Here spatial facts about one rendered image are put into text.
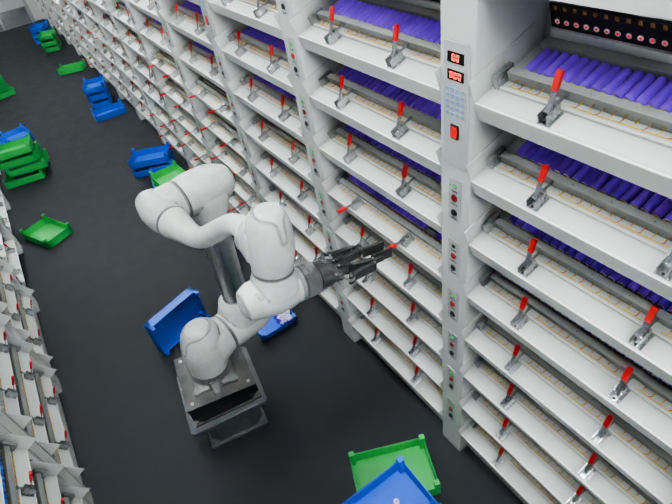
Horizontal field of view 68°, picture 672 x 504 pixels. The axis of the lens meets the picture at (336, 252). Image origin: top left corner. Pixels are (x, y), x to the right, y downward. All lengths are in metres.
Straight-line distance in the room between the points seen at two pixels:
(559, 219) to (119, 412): 2.12
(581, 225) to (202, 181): 1.09
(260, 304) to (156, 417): 1.41
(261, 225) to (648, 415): 0.90
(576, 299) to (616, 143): 0.37
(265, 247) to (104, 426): 1.68
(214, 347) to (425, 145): 1.10
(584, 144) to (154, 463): 2.03
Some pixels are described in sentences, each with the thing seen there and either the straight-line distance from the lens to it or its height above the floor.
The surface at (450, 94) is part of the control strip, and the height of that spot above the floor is 1.45.
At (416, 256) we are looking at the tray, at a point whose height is 0.89.
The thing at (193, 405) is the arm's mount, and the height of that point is 0.31.
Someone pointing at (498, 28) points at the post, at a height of 1.58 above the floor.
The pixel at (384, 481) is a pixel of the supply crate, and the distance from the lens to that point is 1.75.
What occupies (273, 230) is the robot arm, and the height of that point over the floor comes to 1.27.
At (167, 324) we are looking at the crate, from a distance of 2.72.
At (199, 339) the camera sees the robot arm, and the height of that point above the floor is 0.57.
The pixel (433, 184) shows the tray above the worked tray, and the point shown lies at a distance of 1.41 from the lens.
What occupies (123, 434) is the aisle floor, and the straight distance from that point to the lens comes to 2.55.
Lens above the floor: 1.92
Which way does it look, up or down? 41 degrees down
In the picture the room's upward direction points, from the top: 11 degrees counter-clockwise
